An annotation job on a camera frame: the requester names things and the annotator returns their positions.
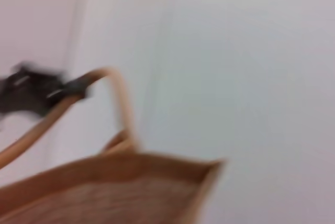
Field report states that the brown jute handbag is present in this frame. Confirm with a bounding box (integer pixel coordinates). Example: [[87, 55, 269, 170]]
[[0, 66, 228, 224]]

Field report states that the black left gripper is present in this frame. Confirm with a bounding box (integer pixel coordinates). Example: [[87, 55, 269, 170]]
[[0, 61, 92, 119]]

